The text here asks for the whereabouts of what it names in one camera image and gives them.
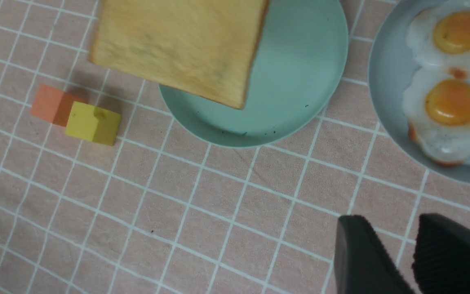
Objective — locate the fried egg upper right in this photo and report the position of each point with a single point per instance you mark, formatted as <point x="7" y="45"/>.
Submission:
<point x="439" y="38"/>

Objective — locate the orange foam cube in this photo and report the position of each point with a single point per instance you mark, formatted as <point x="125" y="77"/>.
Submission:
<point x="53" y="105"/>

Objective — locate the pink checkered tablecloth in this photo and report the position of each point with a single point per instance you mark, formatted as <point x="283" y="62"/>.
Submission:
<point x="163" y="212"/>

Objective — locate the fried egg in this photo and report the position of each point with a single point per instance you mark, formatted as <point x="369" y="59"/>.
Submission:
<point x="439" y="38"/>
<point x="437" y="108"/>

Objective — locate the fried egg front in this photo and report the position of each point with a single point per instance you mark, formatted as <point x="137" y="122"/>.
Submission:
<point x="437" y="108"/>

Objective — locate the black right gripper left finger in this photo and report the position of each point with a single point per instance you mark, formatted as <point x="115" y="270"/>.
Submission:
<point x="362" y="264"/>

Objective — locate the mint green centre plate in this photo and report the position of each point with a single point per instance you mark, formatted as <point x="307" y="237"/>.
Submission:
<point x="300" y="61"/>

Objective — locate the toast slice bottom sandwich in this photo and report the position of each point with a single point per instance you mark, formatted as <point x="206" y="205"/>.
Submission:
<point x="203" y="47"/>

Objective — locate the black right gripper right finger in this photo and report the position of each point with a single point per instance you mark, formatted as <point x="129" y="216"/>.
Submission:
<point x="442" y="256"/>

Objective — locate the yellow foam cube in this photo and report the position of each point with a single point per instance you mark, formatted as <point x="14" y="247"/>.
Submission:
<point x="93" y="124"/>

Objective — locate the grey-blue egg plate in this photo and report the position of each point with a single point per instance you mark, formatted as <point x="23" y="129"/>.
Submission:
<point x="390" y="72"/>

